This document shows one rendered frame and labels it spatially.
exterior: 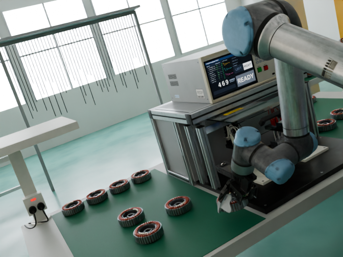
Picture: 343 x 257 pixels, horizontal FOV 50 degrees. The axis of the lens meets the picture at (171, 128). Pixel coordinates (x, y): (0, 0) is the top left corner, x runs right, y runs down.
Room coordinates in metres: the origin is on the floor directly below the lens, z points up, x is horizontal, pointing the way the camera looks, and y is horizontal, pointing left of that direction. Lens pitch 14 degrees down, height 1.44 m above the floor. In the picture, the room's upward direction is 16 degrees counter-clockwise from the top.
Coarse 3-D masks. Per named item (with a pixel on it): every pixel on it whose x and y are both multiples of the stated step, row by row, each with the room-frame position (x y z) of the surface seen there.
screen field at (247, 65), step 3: (243, 63) 1.64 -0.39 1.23; (246, 63) 1.65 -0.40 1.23; (249, 63) 1.65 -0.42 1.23; (237, 66) 1.62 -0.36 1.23; (240, 66) 1.63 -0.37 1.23; (243, 66) 1.64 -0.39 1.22; (246, 66) 1.64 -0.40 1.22; (249, 66) 1.65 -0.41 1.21; (252, 66) 1.66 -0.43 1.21; (234, 69) 1.62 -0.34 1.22; (237, 69) 1.62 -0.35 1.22; (240, 69) 1.63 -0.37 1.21; (243, 69) 1.64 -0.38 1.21
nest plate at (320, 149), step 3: (318, 147) 1.56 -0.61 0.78; (321, 147) 1.55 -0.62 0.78; (324, 147) 1.54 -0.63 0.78; (327, 147) 1.53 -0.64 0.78; (315, 150) 1.53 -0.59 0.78; (318, 150) 1.52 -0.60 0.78; (321, 150) 1.52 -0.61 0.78; (324, 150) 1.52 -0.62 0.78; (312, 153) 1.51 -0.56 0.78; (315, 153) 1.50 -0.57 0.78; (318, 153) 1.51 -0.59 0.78; (309, 156) 1.49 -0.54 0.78; (312, 156) 1.49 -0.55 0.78; (315, 156) 1.50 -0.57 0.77; (303, 159) 1.48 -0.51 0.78; (306, 159) 1.47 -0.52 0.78; (309, 159) 1.48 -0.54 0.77
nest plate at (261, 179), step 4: (256, 172) 1.49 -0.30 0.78; (260, 172) 1.47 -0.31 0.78; (260, 176) 1.43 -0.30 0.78; (264, 176) 1.42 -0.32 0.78; (256, 180) 1.41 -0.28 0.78; (260, 180) 1.40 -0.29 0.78; (264, 180) 1.39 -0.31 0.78; (268, 180) 1.38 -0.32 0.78; (260, 184) 1.39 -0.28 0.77; (264, 184) 1.37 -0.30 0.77
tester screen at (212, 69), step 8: (232, 56) 1.62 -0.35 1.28; (248, 56) 1.65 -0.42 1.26; (208, 64) 1.57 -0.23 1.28; (216, 64) 1.58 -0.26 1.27; (224, 64) 1.60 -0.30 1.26; (232, 64) 1.62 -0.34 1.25; (208, 72) 1.56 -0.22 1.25; (216, 72) 1.58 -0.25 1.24; (224, 72) 1.59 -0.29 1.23; (232, 72) 1.61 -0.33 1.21; (240, 72) 1.63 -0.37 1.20; (216, 80) 1.57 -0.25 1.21; (232, 80) 1.61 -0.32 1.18; (216, 88) 1.57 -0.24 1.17; (232, 88) 1.60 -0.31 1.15; (216, 96) 1.57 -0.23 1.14
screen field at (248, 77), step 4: (248, 72) 1.64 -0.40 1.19; (252, 72) 1.65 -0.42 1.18; (236, 76) 1.62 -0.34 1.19; (240, 76) 1.63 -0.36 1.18; (244, 76) 1.64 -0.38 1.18; (248, 76) 1.64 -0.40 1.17; (252, 76) 1.65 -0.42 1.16; (236, 80) 1.62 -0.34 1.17; (240, 80) 1.62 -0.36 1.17; (244, 80) 1.63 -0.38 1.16; (248, 80) 1.64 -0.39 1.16; (252, 80) 1.65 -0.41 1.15; (240, 84) 1.62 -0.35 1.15; (244, 84) 1.63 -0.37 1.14
